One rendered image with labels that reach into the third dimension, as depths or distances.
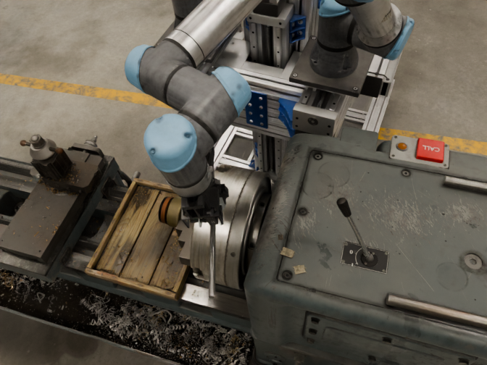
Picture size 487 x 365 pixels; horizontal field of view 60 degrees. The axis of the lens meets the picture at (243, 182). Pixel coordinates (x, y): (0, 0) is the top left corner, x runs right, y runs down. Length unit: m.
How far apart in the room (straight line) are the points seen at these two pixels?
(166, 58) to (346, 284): 0.55
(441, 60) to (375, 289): 2.67
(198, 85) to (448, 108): 2.53
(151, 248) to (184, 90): 0.79
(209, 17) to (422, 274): 0.64
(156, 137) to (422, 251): 0.60
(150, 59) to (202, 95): 0.13
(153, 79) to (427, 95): 2.57
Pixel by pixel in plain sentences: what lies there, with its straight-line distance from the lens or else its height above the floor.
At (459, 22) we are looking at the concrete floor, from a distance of 3.82.
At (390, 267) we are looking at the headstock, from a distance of 0.93.
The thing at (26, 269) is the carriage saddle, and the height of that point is 0.92.
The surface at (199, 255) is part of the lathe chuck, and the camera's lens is 1.03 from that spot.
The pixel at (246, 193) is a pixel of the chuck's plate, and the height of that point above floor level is 1.24.
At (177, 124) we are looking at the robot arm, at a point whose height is 1.64.
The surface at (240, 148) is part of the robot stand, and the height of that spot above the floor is 0.21.
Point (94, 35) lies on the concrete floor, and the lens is 3.85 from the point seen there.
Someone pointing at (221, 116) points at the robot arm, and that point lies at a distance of 0.65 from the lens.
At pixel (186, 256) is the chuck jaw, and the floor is 1.11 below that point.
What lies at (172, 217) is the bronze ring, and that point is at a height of 1.11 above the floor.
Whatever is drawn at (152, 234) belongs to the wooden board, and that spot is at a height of 0.88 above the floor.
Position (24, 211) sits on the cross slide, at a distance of 1.52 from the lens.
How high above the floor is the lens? 2.08
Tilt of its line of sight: 55 degrees down
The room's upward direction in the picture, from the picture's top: 7 degrees counter-clockwise
